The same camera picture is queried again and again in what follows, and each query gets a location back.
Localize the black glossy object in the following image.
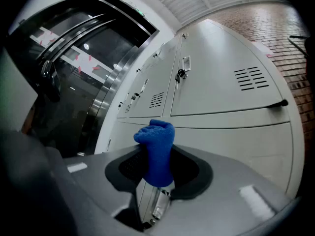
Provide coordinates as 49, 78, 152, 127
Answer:
40, 59, 62, 103

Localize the black wedge-shaped bracket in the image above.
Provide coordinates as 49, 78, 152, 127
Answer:
267, 99, 289, 109

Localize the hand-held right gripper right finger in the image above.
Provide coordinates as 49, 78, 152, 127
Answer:
147, 144, 300, 236

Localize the black metal rack bar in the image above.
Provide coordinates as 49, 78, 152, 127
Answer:
288, 34, 310, 58

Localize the grey metal locker door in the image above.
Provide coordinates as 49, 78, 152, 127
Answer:
144, 121, 295, 230

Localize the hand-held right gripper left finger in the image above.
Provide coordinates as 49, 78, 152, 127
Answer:
63, 145, 149, 236

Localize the grey metal locker cabinet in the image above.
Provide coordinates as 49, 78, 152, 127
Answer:
94, 18, 306, 231

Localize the blue wiping cloth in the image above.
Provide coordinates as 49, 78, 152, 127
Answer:
133, 118, 176, 188

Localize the group of red stickers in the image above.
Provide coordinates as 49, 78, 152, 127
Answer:
38, 30, 101, 75

